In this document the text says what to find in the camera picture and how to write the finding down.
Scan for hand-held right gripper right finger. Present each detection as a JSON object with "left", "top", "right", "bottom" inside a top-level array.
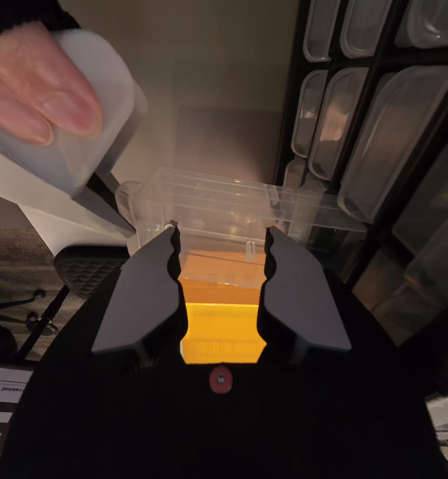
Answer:
[{"left": 256, "top": 226, "right": 352, "bottom": 363}]

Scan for black floor cable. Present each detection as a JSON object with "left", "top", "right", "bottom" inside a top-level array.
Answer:
[{"left": 0, "top": 285, "right": 71, "bottom": 360}]

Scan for clear plastic drawer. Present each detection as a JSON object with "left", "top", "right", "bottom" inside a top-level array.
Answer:
[{"left": 116, "top": 166, "right": 368, "bottom": 289}]

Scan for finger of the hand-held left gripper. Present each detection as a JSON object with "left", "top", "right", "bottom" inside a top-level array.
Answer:
[
  {"left": 0, "top": 150, "right": 138, "bottom": 255},
  {"left": 97, "top": 79, "right": 148, "bottom": 180}
]

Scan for person's left hand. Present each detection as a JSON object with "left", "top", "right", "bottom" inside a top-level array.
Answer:
[{"left": 0, "top": 21, "right": 105, "bottom": 146}]

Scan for printed instruction sheet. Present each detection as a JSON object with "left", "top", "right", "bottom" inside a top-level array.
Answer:
[{"left": 0, "top": 363, "right": 34, "bottom": 450}]

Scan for black drawer cabinet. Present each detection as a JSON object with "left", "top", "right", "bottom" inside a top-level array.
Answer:
[{"left": 273, "top": 0, "right": 448, "bottom": 375}]

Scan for yellow plastic bin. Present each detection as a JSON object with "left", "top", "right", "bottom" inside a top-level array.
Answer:
[{"left": 179, "top": 251, "right": 268, "bottom": 365}]

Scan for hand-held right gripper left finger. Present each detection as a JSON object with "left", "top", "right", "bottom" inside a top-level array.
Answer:
[{"left": 91, "top": 225, "right": 189, "bottom": 361}]

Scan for black ribbed pad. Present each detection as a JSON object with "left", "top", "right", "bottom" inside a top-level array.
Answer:
[{"left": 54, "top": 245, "right": 131, "bottom": 300}]

